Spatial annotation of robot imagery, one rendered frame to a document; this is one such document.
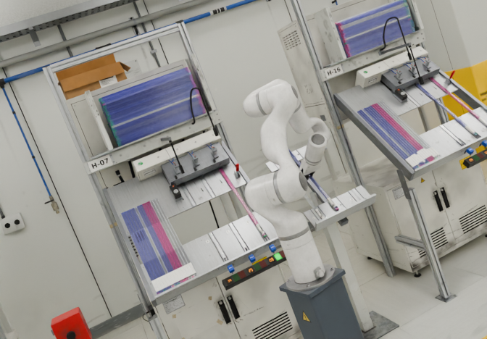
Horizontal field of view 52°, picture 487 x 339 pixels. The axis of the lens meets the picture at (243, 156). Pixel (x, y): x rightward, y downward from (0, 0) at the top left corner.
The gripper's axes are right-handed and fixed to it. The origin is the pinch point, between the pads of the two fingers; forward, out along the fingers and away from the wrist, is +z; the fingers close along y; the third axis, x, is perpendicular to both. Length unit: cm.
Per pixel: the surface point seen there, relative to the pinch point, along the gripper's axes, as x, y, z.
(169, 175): -36, 62, 6
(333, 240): 29.1, -0.2, 22.4
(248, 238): 14.9, 42.8, 4.8
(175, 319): 23, 88, 43
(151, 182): -40, 71, 13
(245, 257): 23, 49, 4
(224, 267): 23, 60, 4
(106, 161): -56, 88, 3
